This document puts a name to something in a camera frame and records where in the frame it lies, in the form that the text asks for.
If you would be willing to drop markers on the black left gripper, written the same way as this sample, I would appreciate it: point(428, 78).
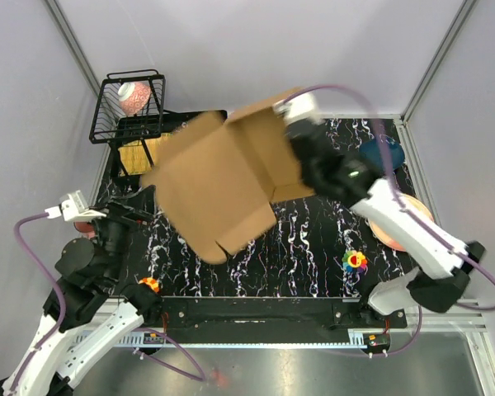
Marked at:
point(120, 213)

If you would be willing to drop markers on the colourful flower toy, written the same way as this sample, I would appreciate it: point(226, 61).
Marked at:
point(354, 262)

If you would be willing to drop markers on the brown cardboard box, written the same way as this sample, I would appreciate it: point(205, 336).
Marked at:
point(216, 179)

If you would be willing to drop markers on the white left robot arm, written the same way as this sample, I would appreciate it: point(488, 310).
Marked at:
point(87, 268)

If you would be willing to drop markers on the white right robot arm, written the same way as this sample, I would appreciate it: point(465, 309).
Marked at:
point(442, 272)

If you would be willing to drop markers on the pink mug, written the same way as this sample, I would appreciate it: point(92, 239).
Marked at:
point(85, 229)

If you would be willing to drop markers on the dark blue bowl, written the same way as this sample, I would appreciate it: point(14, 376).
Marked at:
point(371, 151)

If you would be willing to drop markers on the orange striped toy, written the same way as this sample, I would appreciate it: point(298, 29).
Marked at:
point(152, 283)

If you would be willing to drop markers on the pink plate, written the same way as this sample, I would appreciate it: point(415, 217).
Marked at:
point(383, 237)

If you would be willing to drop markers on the yellow woven plate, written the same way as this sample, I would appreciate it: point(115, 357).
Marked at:
point(138, 157)

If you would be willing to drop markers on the pink patterned bowl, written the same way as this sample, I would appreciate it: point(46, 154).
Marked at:
point(133, 97)

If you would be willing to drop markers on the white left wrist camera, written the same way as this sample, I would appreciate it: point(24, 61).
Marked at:
point(72, 208)

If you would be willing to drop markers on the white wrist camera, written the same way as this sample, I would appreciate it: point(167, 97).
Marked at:
point(72, 208)
point(302, 107)

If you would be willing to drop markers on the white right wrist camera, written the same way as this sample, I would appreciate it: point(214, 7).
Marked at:
point(302, 107)

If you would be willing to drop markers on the black wire dish rack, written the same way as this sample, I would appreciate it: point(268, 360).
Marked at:
point(113, 127)

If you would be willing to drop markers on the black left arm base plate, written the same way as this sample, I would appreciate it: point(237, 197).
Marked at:
point(257, 316)

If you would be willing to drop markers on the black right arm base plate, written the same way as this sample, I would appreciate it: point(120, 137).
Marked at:
point(354, 314)

